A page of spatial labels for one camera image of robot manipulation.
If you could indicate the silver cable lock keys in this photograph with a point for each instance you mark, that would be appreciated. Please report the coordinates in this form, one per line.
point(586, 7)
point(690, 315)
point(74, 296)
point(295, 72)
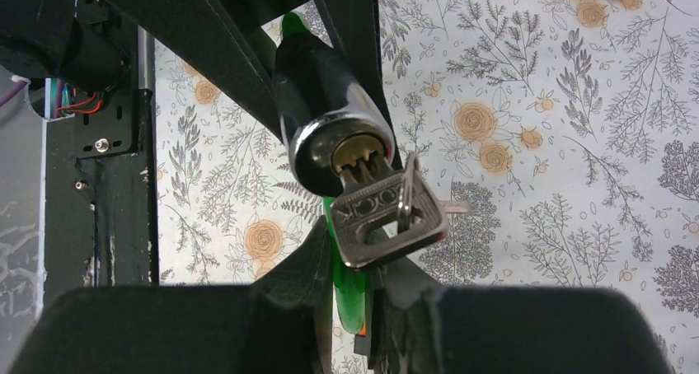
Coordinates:
point(385, 214)

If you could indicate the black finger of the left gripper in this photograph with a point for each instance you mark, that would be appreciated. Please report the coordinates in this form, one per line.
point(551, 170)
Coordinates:
point(224, 40)

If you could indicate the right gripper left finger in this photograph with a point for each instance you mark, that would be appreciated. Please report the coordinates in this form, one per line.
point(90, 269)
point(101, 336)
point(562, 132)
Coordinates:
point(281, 323)

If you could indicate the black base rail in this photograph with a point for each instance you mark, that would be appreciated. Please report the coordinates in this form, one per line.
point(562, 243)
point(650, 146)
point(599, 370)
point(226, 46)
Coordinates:
point(77, 179)

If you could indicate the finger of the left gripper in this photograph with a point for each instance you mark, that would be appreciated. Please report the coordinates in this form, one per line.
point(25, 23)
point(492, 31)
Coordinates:
point(353, 28)

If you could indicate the orange padlock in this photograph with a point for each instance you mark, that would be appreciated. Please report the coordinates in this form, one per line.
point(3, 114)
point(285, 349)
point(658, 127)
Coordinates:
point(362, 340)

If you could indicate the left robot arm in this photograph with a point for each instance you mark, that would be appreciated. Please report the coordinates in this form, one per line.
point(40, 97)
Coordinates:
point(43, 38)

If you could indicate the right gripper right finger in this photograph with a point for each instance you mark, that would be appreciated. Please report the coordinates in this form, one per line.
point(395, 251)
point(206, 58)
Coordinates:
point(422, 326)

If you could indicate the floral table mat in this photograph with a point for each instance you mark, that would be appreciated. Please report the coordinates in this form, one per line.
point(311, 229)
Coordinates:
point(571, 127)

